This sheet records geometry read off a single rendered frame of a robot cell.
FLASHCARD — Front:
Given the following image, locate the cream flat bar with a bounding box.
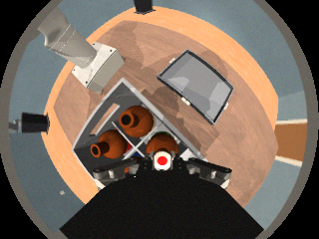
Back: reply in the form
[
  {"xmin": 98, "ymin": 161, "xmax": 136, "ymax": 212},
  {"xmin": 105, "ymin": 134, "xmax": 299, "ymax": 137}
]
[{"xmin": 181, "ymin": 98, "xmax": 189, "ymax": 106}]

